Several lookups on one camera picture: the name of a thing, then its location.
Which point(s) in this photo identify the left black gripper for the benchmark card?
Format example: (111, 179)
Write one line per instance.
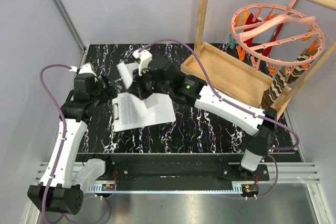
(109, 92)

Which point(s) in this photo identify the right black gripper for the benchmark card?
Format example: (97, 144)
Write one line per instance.
(137, 87)

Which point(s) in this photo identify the printed paper sheet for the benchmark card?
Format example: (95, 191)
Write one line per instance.
(141, 105)
(130, 113)

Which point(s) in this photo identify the white clipboard folder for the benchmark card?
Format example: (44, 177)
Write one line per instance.
(117, 117)

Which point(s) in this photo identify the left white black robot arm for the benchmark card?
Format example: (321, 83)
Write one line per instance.
(60, 190)

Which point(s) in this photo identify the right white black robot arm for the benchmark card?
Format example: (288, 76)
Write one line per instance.
(196, 93)

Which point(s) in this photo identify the wooden drying rack stand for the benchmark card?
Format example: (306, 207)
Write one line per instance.
(238, 79)

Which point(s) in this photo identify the black marble pattern mat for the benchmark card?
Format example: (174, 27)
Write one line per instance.
(194, 131)

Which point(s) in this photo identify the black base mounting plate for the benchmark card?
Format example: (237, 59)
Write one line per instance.
(176, 173)

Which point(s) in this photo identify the pink round clip hanger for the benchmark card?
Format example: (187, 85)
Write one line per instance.
(254, 30)

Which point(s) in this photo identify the brown striped sock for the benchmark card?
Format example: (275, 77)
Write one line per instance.
(280, 81)

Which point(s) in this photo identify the aluminium frame rail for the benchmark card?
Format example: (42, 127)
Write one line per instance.
(71, 28)

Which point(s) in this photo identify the white slotted cable duct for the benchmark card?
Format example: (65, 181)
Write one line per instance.
(95, 188)

